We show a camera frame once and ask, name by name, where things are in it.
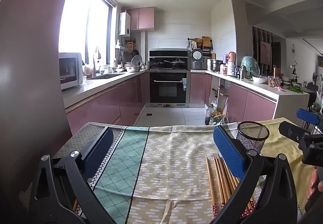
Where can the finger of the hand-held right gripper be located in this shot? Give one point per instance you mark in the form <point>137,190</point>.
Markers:
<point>290,130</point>
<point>306,116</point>

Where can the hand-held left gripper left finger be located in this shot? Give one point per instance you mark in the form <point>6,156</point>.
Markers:
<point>98,153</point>

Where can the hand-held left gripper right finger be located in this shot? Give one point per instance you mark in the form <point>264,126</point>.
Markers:
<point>229,150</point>

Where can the black mesh utensil holder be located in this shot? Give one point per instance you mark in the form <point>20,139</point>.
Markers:
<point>252,135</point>

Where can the bunch of wooden chopsticks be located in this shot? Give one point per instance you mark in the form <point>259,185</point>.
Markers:
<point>222,183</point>

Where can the person's right hand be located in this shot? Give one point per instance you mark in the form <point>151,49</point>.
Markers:
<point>316,182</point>

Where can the yellow checked tablecloth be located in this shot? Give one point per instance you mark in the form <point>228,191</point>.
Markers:
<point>273,143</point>

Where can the green leafy vegetables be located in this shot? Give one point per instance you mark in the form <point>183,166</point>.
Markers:
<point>295,89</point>

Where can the bag of vegetables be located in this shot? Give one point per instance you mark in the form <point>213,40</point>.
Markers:
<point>219,119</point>

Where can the plastic oil bottle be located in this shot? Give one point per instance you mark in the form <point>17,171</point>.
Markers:
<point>210,115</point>

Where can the pink base cabinets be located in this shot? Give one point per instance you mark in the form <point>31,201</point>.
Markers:
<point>252,105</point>
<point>106,105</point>
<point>198,87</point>

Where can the clear plastic food container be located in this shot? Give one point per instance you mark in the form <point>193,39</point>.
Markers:
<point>274,81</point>

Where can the white bowl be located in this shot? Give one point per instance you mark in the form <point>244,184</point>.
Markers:
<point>259,79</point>

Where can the patterned patchwork tablecloth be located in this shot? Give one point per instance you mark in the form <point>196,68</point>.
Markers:
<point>164,163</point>

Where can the steel thermos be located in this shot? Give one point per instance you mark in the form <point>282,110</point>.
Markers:
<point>243,72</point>

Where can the green covered appliance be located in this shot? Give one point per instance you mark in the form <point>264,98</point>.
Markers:
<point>249,66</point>

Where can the kitchen sink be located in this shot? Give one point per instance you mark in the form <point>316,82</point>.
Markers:
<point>104,76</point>

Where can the steel pot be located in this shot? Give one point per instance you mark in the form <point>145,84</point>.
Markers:
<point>216,65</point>

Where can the built-in oven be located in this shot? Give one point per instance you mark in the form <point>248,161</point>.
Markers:
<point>167,90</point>

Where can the white microwave oven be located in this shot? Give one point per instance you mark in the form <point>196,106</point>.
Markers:
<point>70,70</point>

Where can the steel basin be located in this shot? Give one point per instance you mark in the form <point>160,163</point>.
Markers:
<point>133,69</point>

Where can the steel faucet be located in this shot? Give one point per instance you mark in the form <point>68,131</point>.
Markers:
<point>96,60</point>

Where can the pink kettle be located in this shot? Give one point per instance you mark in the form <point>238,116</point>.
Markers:
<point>231,56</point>

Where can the grey rice cooker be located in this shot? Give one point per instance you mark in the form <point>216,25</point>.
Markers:
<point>196,58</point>

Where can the steel pot lid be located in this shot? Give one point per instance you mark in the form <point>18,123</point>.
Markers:
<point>136,60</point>

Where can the black pan with lid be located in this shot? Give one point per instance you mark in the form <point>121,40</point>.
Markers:
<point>175,62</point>

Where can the wooden cutting board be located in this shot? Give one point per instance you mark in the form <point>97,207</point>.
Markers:
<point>206,41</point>

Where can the grey refrigerator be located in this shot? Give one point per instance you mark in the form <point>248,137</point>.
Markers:
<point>30,62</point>

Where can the black range hood stove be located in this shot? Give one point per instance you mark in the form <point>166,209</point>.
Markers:
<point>166,53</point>

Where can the kitchen window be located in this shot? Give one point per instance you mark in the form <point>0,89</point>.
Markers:
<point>75,24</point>

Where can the white water heater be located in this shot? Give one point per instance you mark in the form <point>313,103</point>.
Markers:
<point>124,24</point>

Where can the wall clock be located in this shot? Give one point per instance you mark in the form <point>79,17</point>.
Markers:
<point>293,50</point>

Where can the wall picture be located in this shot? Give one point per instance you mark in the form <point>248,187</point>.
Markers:
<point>265,52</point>

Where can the black wall rack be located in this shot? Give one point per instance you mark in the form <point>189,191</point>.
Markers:
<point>199,46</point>

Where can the pink wall cabinets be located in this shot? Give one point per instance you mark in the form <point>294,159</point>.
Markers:
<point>143,18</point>

